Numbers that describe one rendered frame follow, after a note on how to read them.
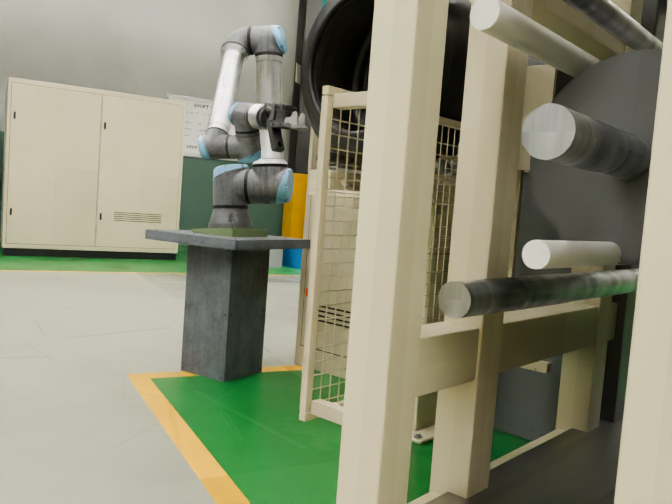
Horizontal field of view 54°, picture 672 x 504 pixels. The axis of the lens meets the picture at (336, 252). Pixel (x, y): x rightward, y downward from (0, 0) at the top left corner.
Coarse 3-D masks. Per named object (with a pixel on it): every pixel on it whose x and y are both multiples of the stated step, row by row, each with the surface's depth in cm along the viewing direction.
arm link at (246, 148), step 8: (232, 136) 245; (240, 136) 242; (248, 136) 241; (256, 136) 243; (232, 144) 244; (240, 144) 243; (248, 144) 243; (256, 144) 244; (232, 152) 245; (240, 152) 244; (248, 152) 244; (256, 152) 245; (240, 160) 246; (248, 160) 245; (256, 160) 246
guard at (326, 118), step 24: (336, 120) 136; (336, 168) 139; (336, 192) 139; (312, 240) 136; (312, 264) 136; (312, 288) 136; (312, 312) 136; (312, 336) 137; (312, 360) 138; (312, 384) 138; (336, 384) 145
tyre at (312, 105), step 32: (352, 0) 195; (320, 32) 201; (352, 32) 219; (448, 32) 175; (320, 64) 216; (352, 64) 225; (448, 64) 175; (320, 96) 217; (448, 96) 178; (352, 128) 224; (352, 160) 200
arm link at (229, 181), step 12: (216, 168) 277; (228, 168) 275; (240, 168) 277; (216, 180) 277; (228, 180) 275; (240, 180) 274; (216, 192) 277; (228, 192) 275; (240, 192) 275; (216, 204) 277; (228, 204) 275; (240, 204) 277
